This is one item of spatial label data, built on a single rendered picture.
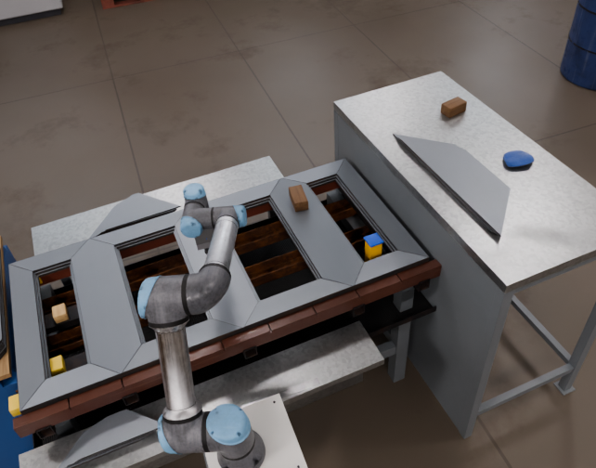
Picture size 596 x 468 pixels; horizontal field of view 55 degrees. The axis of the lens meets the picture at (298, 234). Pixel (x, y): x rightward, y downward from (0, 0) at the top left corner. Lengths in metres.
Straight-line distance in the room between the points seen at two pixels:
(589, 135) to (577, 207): 2.42
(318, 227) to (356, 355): 0.57
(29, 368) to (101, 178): 2.40
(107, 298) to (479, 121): 1.75
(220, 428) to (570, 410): 1.82
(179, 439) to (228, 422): 0.15
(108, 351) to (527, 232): 1.55
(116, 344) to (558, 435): 1.96
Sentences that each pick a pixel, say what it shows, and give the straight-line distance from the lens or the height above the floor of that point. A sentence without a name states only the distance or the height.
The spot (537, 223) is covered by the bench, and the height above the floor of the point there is 1.05.
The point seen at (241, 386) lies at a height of 0.68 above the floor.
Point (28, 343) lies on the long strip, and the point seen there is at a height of 0.85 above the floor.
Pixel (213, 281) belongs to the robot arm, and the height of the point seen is 1.33.
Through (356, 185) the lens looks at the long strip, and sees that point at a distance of 2.65.
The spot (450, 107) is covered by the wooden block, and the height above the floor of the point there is 1.10.
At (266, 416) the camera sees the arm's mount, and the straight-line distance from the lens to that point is 1.99.
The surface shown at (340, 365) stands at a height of 0.68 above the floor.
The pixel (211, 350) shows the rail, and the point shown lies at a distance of 2.11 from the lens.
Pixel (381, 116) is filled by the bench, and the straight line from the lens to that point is 2.73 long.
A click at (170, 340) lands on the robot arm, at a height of 1.21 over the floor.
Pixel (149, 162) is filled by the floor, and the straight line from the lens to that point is 4.48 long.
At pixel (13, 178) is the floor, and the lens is 4.78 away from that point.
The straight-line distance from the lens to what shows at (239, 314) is 2.16.
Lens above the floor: 2.51
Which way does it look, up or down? 44 degrees down
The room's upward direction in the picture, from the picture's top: 5 degrees counter-clockwise
